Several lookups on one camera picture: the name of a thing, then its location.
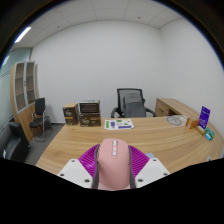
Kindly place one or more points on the small teal box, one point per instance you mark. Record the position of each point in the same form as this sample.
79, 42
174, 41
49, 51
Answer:
209, 134

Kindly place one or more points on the white printed paper sheet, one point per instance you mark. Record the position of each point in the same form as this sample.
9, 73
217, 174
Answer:
119, 124

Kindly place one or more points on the black leather sofa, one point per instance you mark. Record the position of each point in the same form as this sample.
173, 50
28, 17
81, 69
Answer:
11, 143

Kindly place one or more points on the small brown cardboard box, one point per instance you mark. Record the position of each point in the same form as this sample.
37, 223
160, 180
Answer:
70, 115

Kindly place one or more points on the small orange box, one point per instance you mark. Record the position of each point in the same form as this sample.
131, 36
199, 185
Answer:
192, 123

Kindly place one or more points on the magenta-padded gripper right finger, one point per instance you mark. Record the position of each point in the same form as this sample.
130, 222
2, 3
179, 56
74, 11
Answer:
140, 163

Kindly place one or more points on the black cardboard box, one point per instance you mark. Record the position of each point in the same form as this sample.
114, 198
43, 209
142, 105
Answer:
89, 107

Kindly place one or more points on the ceiling light panel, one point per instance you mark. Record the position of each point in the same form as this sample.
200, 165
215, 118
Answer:
22, 35

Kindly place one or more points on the black mesh office chair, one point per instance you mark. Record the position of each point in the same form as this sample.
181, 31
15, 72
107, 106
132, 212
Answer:
133, 105

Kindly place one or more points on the wooden side desk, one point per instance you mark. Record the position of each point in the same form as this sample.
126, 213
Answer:
170, 106

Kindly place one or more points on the pink computer mouse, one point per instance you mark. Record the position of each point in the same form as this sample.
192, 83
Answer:
113, 166

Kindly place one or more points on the wooden shelf cabinet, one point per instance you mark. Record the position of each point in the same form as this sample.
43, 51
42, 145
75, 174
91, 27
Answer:
20, 113

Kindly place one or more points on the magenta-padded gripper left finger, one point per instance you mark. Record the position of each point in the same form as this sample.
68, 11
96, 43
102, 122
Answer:
86, 163

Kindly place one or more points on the black visitor chair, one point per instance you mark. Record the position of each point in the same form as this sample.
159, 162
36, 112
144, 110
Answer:
40, 106

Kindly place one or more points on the purple sign card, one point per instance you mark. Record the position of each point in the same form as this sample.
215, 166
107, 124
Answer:
204, 117

